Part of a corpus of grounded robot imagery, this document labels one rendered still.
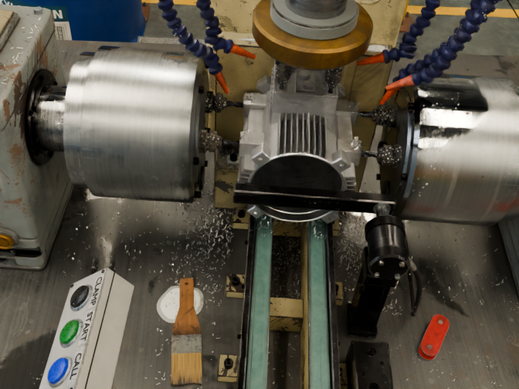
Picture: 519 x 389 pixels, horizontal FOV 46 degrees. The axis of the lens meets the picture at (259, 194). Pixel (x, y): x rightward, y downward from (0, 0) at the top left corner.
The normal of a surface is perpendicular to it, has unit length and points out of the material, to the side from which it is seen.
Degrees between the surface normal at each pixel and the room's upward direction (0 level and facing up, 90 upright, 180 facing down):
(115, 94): 28
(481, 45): 0
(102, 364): 50
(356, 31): 0
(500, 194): 81
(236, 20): 90
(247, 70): 90
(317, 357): 0
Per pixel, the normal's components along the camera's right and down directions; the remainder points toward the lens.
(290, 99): -0.04, 0.73
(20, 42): 0.07, -0.69
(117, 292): 0.80, -0.38
